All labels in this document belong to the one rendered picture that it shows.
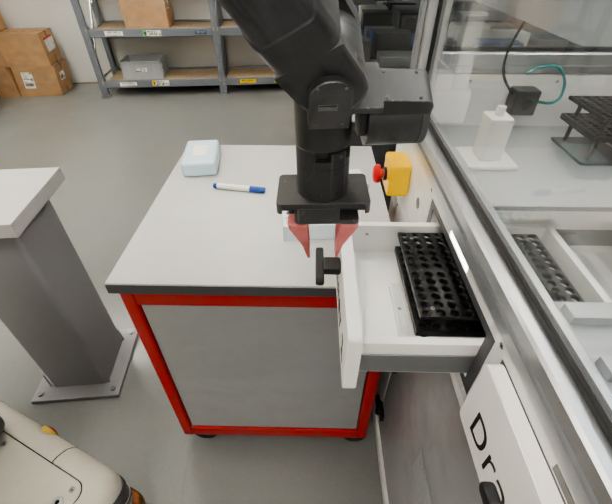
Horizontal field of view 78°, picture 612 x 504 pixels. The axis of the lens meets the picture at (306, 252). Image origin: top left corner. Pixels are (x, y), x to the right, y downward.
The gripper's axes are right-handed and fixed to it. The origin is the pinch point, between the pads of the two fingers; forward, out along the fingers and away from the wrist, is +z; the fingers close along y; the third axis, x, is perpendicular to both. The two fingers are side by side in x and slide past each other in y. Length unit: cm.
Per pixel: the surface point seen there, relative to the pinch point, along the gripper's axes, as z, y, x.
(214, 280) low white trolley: 19.7, -20.4, 14.1
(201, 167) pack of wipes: 17, -31, 54
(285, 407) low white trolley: 70, -10, 14
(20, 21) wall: 33, -293, 393
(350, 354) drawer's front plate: 6.1, 3.1, -11.6
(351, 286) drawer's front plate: 3.3, 3.7, -3.5
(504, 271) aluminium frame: -2.6, 19.7, -7.0
